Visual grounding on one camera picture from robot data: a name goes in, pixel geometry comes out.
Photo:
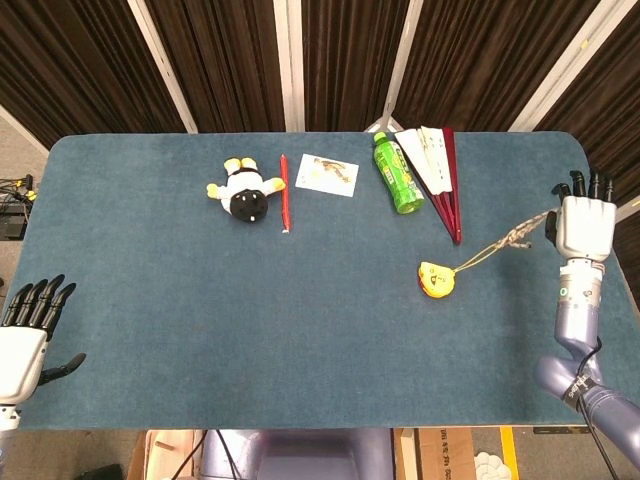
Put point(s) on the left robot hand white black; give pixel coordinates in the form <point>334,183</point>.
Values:
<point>20,355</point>

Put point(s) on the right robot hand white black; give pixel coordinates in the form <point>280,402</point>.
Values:
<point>587,225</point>

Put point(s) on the yellow tape measure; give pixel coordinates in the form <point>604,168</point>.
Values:
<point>437,280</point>

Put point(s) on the right robot arm blue silver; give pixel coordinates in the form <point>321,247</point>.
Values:
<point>575,320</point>

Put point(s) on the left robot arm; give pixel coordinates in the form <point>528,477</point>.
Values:
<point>7,425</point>

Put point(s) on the dark brown curtain panel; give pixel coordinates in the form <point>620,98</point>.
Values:
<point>480,60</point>
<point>75,60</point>
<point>225,60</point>
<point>350,60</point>
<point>615,100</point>

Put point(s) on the red white folding fan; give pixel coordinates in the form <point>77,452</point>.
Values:
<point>435,170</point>

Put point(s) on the plain cardboard box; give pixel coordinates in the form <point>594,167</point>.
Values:
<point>165,452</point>

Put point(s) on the green plastic bottle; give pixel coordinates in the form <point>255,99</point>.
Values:
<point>397,172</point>

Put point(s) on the blue felt table cover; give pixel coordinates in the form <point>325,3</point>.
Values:
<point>250,325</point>

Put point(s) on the white picture card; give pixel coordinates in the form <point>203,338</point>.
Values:
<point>327,175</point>

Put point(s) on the printed cardboard box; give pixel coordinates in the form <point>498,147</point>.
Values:
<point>445,455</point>

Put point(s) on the black white plush toy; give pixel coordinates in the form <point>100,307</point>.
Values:
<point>245,195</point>

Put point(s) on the blue robot torso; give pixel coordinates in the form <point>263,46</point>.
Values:
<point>300,457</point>

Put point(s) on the red pen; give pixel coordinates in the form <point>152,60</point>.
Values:
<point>285,195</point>

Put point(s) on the white frame post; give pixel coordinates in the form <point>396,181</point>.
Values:
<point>557,70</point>
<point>296,65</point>
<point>400,65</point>
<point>162,65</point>

